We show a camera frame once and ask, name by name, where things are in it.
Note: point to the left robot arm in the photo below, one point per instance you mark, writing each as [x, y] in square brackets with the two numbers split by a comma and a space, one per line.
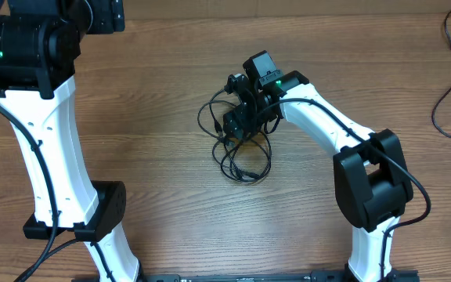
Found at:
[39, 43]

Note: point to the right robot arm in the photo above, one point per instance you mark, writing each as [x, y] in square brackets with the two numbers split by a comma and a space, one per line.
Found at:
[371, 183]

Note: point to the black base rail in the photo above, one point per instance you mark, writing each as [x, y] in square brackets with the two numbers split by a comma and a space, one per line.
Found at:
[245, 278]

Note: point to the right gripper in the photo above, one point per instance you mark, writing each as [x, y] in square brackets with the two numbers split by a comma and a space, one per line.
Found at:
[251, 125]

